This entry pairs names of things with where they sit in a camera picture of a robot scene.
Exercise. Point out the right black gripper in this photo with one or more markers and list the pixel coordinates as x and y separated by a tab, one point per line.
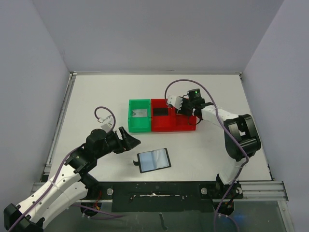
184	108

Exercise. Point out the black leather card holder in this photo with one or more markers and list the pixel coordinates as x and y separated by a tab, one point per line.
153	160

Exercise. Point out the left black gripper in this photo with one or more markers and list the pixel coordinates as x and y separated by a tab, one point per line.
121	141

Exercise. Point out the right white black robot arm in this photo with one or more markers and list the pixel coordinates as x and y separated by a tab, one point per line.
240	134

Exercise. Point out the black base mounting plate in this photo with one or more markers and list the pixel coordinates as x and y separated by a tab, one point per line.
127	197

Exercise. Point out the silver card in bin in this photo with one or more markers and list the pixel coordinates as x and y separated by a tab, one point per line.
139	113

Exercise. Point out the black card in bin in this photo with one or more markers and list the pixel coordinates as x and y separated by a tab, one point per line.
160	112

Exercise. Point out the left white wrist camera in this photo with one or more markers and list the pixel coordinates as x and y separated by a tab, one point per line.
106	123

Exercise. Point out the red plastic bin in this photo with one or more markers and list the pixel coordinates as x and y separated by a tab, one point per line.
184	123
161	123

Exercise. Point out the green plastic bin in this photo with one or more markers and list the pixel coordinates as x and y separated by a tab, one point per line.
139	124

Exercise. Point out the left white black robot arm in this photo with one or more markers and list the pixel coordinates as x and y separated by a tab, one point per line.
70	183

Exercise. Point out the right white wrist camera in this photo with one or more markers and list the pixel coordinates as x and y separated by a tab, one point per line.
175	102

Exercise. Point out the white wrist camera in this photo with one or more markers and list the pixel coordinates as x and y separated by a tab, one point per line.
175	102
106	123

